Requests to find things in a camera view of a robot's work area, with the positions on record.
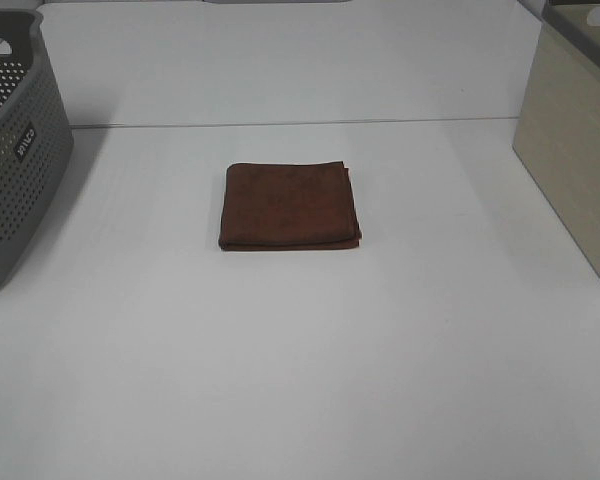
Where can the beige plastic storage bin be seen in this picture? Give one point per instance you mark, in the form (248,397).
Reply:
(557,136)

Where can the brown towel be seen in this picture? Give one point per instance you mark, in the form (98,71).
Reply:
(275,207)

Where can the grey perforated plastic basket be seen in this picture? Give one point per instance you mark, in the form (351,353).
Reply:
(36,141)

